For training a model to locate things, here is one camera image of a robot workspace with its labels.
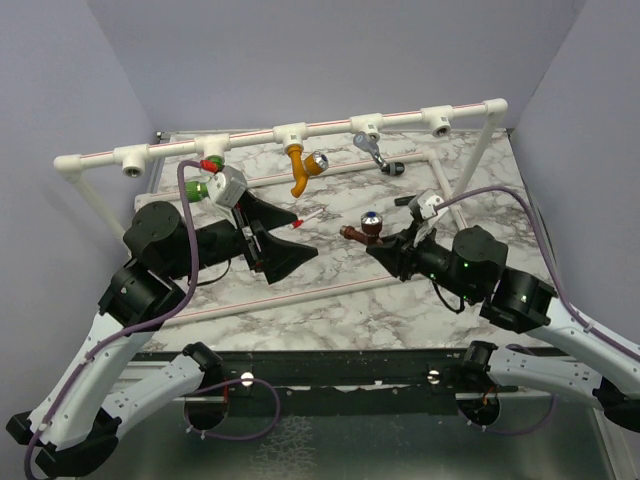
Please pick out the aluminium table frame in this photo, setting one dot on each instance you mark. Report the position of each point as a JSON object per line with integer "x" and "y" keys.
{"x": 80, "y": 423}

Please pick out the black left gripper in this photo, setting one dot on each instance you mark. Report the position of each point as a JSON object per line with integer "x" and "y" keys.
{"x": 278, "y": 257}

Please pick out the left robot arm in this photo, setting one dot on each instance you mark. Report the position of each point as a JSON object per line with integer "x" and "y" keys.
{"x": 81, "y": 422}

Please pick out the black orange highlighter marker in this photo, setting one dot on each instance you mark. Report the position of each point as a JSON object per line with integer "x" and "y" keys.
{"x": 402, "y": 201}

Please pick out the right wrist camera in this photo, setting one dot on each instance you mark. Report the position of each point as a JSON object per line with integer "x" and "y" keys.
{"x": 426, "y": 210}

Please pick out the white pvc pipe frame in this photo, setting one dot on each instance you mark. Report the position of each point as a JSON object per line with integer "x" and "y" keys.
{"x": 133, "y": 159}

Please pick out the grey silver water faucet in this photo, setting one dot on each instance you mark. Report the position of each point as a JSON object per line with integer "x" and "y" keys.
{"x": 365, "y": 143}

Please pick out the red white marker pen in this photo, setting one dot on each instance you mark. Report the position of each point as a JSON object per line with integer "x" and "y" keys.
{"x": 300, "y": 221}

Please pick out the green water faucet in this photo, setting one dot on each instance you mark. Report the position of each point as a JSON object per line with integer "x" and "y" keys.
{"x": 193, "y": 190}

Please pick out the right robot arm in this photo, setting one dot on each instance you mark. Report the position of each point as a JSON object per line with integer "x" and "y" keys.
{"x": 475, "y": 270}

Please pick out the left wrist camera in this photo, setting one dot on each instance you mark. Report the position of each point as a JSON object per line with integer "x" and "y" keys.
{"x": 225, "y": 188}

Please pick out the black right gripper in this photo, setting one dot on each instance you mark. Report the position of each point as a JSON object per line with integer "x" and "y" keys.
{"x": 397, "y": 254}

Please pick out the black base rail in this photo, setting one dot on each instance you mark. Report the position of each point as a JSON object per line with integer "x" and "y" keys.
{"x": 344, "y": 382}

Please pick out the orange water faucet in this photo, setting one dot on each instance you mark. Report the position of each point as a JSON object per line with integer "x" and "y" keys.
{"x": 304, "y": 167}

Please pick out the dark grey hose nozzle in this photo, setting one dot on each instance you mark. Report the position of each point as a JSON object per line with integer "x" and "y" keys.
{"x": 393, "y": 168}

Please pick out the brown water faucet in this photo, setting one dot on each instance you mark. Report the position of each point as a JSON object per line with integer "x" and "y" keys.
{"x": 369, "y": 233}

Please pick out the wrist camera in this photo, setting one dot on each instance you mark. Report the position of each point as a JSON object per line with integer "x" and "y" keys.
{"x": 426, "y": 210}
{"x": 225, "y": 188}

